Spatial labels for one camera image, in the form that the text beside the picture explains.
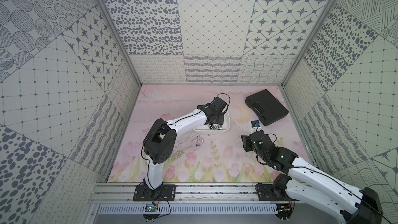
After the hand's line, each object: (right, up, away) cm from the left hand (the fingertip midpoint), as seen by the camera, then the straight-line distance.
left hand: (220, 116), depth 90 cm
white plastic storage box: (+5, -6, +8) cm, 11 cm away
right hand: (+13, -10, -9) cm, 19 cm away
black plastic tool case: (+32, +5, +11) cm, 34 cm away
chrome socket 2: (-13, -17, 0) cm, 22 cm away
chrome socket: (-2, -8, +7) cm, 11 cm away
